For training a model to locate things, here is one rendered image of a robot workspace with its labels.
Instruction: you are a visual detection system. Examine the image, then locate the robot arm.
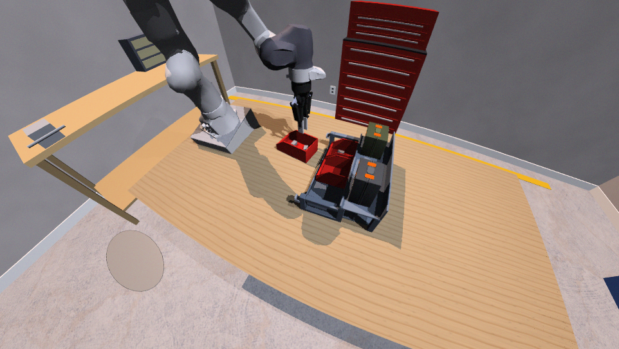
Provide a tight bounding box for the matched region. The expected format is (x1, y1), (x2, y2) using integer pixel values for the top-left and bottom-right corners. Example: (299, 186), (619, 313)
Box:
(123, 0), (326, 139)

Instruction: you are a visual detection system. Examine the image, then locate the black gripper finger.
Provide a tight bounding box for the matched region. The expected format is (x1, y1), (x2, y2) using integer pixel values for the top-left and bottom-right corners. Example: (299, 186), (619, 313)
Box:
(303, 91), (313, 130)
(290, 96), (305, 133)

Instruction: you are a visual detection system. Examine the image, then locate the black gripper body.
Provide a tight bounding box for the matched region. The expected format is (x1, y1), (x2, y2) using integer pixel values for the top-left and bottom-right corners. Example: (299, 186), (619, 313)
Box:
(291, 81), (311, 104)

